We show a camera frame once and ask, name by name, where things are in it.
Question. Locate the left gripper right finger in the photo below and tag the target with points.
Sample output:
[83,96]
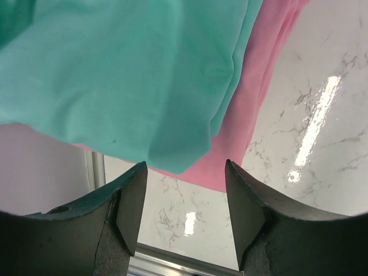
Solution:
[277,235]

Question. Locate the teal t shirt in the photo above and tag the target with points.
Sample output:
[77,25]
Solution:
[138,80]

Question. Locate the pink folded t shirt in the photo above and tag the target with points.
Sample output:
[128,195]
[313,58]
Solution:
[272,28]

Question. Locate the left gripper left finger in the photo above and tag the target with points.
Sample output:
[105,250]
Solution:
[93,235]

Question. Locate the aluminium rail frame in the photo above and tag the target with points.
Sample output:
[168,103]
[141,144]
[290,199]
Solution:
[185,230]

